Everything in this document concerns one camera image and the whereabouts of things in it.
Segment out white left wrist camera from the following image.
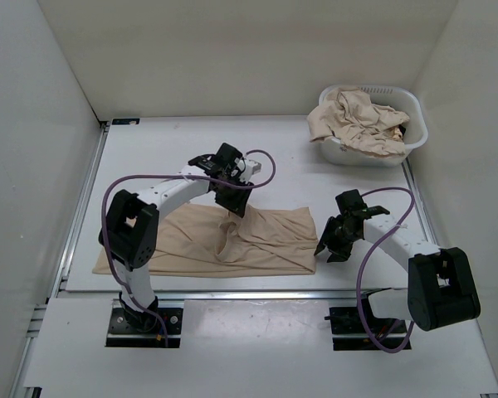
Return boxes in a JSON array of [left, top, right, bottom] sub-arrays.
[[238, 158, 261, 179]]

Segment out beige trousers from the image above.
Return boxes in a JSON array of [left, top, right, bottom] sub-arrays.
[[91, 203, 320, 277]]

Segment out white laundry basket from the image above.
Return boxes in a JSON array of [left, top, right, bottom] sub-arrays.
[[307, 85, 428, 167]]

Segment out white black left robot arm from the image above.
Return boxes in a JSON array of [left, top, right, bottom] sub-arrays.
[[99, 143, 261, 333]]

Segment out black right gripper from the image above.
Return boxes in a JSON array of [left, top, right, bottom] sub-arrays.
[[314, 216, 359, 263]]

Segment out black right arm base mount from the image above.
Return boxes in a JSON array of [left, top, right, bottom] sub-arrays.
[[320, 289, 408, 352]]

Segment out aluminium left side rail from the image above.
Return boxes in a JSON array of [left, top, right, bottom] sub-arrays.
[[8, 120, 111, 397]]

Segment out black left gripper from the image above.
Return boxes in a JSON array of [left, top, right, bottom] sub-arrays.
[[213, 172, 254, 217]]

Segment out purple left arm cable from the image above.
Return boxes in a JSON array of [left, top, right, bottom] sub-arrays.
[[100, 148, 277, 345]]

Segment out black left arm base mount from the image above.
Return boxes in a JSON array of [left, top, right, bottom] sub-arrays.
[[105, 301, 183, 349]]

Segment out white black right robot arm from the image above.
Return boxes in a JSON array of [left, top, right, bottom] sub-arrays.
[[315, 190, 481, 332]]

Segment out aluminium table edge rail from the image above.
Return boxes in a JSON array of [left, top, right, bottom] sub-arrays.
[[53, 289, 383, 303]]

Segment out beige clothes pile in basket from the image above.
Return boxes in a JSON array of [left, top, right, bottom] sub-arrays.
[[307, 86, 410, 158]]

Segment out black corner label sticker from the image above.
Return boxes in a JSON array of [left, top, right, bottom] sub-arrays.
[[111, 118, 140, 125]]

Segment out aluminium right side rail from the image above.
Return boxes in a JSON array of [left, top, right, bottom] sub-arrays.
[[402, 159, 438, 244]]

